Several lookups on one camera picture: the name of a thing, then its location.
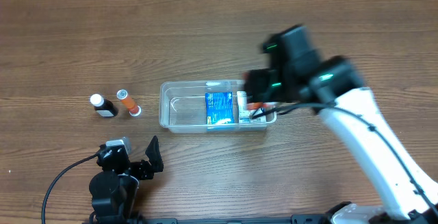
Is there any red medicine box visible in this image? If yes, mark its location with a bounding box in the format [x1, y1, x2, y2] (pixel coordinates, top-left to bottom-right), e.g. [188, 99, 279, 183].
[246, 102, 265, 110]

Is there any white medicine box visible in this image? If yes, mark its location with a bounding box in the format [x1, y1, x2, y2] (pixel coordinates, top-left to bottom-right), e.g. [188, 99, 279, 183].
[236, 91, 266, 123]

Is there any orange pill vial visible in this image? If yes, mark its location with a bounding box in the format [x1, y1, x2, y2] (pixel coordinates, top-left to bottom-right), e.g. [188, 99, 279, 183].
[116, 89, 142, 116]

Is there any blue medicine box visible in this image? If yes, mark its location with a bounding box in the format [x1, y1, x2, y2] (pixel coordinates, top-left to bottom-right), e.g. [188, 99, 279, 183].
[205, 92, 234, 125]

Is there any dark bottle white cap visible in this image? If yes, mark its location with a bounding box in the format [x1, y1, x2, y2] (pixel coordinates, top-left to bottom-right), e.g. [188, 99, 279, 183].
[90, 94, 118, 118]

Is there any clear plastic container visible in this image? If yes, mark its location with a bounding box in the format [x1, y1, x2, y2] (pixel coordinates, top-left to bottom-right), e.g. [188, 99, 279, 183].
[159, 79, 276, 133]

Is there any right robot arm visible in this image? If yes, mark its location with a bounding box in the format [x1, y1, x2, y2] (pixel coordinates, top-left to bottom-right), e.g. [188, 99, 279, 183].
[244, 25, 437, 223]

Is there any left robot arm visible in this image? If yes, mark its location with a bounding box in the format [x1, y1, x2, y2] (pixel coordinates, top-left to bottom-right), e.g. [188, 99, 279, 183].
[89, 136, 164, 223]

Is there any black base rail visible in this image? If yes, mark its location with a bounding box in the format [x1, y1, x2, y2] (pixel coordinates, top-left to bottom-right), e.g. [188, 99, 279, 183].
[142, 214, 331, 224]

